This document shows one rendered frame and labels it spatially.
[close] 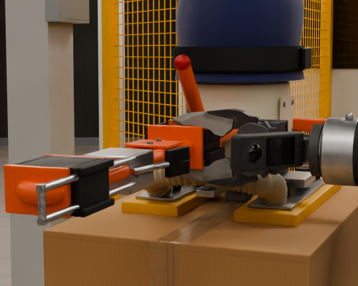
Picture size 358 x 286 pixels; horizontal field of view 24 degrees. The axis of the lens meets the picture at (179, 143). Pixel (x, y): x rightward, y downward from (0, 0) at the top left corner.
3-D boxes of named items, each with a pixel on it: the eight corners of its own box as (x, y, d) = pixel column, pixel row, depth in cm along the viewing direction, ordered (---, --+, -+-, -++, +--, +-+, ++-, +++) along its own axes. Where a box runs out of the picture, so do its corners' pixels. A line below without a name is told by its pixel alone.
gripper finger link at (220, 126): (184, 118, 121) (242, 138, 118) (169, 122, 116) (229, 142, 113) (190, 98, 120) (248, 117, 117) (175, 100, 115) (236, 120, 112)
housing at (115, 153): (107, 182, 104) (106, 146, 103) (157, 185, 101) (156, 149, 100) (79, 192, 97) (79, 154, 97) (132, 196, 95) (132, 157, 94)
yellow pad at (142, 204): (195, 179, 164) (195, 154, 164) (244, 181, 160) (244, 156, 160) (120, 213, 133) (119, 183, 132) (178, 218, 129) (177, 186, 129)
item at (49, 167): (47, 197, 92) (46, 153, 91) (107, 202, 89) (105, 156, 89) (4, 213, 84) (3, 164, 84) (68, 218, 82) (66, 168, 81)
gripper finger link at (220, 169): (190, 184, 122) (248, 171, 118) (175, 190, 116) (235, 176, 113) (184, 164, 122) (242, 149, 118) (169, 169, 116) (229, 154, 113)
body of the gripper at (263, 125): (248, 169, 120) (331, 173, 116) (229, 177, 112) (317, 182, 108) (248, 116, 119) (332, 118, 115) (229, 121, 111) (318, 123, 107)
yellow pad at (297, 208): (289, 184, 157) (289, 158, 156) (341, 188, 153) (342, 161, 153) (232, 222, 126) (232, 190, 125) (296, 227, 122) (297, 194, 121)
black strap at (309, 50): (200, 66, 155) (200, 45, 154) (323, 67, 146) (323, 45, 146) (151, 71, 134) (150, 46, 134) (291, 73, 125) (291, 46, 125)
